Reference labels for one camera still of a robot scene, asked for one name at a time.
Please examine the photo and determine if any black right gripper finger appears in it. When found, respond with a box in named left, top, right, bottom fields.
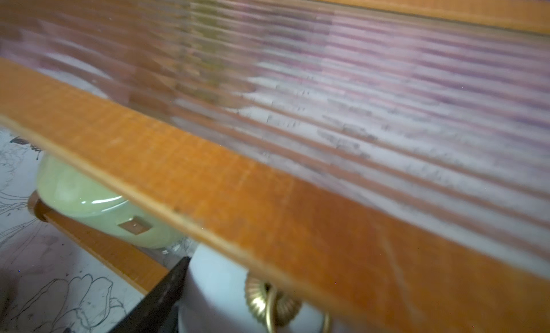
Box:
left=110, top=256, right=190, bottom=333

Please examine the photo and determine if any wooden three-tier shelf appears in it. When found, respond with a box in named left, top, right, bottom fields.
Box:
left=1, top=0, right=549, bottom=332

